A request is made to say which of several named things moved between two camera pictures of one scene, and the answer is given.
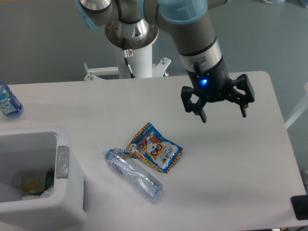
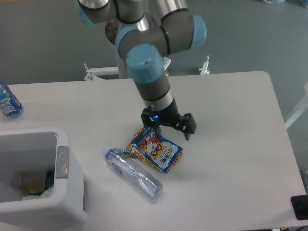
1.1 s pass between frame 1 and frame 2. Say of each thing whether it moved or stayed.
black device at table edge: stayed
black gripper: moved
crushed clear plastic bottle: stayed
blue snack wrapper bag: stayed
